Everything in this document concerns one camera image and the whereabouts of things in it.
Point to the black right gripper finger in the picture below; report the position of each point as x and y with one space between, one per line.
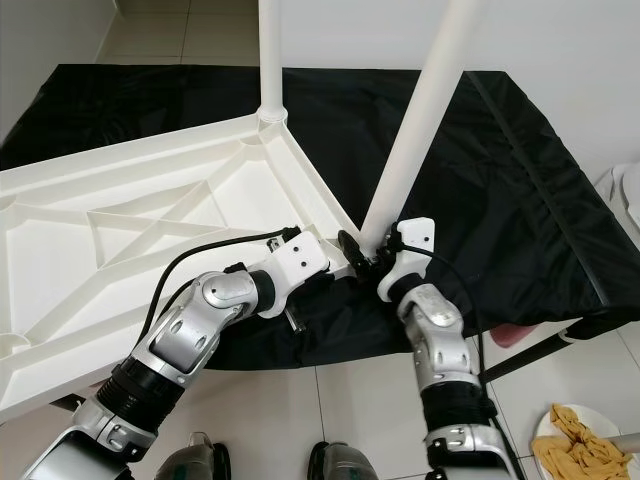
351 251

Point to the white plastic table top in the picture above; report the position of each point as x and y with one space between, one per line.
100 260

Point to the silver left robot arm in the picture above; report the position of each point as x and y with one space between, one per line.
180 345

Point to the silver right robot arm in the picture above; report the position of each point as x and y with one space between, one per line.
445 350

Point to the grey right robot foot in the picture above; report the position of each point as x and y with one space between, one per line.
345 463

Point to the grey robot foot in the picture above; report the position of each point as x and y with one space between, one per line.
195 460
345 463

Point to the black table cloth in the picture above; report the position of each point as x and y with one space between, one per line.
540 220

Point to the grey left robot foot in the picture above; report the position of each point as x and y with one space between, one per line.
195 460

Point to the white round plate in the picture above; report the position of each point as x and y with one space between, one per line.
545 425

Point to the white plastic chair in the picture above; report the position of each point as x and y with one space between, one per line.
620 200

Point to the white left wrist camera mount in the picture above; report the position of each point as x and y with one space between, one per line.
300 258

